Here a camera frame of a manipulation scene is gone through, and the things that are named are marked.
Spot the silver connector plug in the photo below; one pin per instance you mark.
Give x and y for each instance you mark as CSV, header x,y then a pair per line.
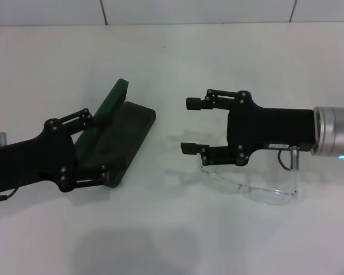
x,y
295,157
1,139

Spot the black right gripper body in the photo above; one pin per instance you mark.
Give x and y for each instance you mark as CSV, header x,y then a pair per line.
x,y
275,129

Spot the silver right connector plug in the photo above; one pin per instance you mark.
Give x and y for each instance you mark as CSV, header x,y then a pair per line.
x,y
295,157

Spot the silver left connector plug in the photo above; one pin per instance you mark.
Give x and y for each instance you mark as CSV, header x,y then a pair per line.
x,y
1,139

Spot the green glasses case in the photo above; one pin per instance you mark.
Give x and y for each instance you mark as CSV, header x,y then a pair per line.
x,y
123,134

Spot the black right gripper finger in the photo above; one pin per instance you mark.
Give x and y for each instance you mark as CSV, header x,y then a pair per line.
x,y
212,100
215,156

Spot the clear plastic glasses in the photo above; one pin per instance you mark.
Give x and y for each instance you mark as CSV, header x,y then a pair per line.
x,y
263,192

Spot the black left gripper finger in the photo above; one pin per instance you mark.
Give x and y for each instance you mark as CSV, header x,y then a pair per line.
x,y
77,118
94,177

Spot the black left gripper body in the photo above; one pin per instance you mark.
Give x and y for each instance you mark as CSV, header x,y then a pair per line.
x,y
31,160

